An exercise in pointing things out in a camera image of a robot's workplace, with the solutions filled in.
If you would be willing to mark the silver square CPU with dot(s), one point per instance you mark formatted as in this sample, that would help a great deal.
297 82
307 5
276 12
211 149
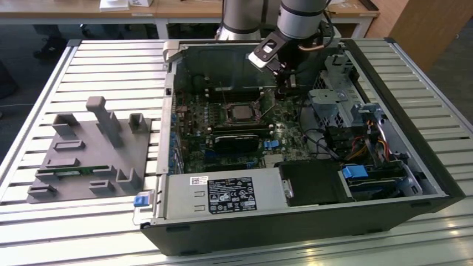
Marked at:
243 113

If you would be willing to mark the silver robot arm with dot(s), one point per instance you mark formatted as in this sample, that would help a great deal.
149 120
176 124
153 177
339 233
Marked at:
299 19

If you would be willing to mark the CPU socket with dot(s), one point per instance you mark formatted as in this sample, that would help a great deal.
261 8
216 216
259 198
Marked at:
227 113

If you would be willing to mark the gray metal drive cage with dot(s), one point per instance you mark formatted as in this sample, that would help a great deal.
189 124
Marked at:
325 105

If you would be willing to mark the green motherboard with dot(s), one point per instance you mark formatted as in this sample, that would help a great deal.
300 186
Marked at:
288 130

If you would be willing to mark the blue motherboard connector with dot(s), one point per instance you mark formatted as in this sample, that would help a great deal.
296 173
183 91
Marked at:
271 144

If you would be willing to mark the black graphics card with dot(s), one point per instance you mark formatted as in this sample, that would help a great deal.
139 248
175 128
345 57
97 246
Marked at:
236 144

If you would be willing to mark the silver finned heatsink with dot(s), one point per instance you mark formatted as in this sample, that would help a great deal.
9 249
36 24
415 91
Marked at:
275 161

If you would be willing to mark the wooden cabinet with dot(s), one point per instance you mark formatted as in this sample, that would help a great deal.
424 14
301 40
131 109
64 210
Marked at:
425 27

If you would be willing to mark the blue disk carrier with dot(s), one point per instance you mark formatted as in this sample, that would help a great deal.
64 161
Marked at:
355 172

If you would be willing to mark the black plastic shroud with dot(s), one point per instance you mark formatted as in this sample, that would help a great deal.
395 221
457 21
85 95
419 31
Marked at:
313 183

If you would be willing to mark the white barcode sticker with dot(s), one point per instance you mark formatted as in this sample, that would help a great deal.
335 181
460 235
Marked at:
199 180

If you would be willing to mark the black power supply label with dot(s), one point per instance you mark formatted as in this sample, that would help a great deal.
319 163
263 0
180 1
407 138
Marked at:
231 196

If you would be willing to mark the white box with dark print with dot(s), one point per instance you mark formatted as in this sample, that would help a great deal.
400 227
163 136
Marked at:
140 2

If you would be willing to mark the silver power supply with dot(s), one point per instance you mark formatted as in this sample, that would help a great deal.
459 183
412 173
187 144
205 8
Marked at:
184 199

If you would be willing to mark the black open PC case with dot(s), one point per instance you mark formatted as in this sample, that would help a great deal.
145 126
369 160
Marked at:
259 235

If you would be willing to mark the gray parts rack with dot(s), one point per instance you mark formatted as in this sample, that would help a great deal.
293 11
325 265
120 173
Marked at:
92 155

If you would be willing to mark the blue case latch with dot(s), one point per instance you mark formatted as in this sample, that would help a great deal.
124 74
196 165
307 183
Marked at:
141 201

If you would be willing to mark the green RAM stick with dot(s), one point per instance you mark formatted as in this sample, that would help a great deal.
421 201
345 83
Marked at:
87 169

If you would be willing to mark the black chair base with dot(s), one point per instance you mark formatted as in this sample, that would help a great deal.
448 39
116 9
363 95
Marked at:
49 47

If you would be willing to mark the wooden desk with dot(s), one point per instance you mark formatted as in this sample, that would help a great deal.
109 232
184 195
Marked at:
55 8

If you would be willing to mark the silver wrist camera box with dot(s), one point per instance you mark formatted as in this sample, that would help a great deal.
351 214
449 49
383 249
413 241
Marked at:
268 52

